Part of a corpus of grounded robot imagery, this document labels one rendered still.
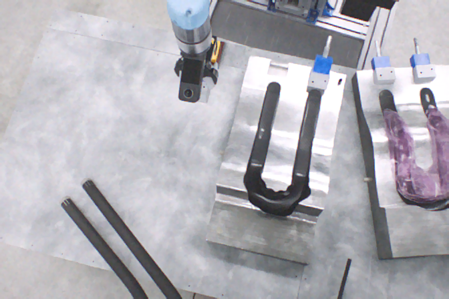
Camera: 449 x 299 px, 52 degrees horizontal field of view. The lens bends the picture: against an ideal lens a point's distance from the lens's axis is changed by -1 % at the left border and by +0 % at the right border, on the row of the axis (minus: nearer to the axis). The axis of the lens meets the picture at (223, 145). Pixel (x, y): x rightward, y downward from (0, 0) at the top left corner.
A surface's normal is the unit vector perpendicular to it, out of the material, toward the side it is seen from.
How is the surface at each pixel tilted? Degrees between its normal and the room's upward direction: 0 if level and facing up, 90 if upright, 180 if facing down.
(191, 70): 32
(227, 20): 0
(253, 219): 0
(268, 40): 0
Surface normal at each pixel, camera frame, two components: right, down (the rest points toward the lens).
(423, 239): -0.03, -0.28
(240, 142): 0.08, -0.68
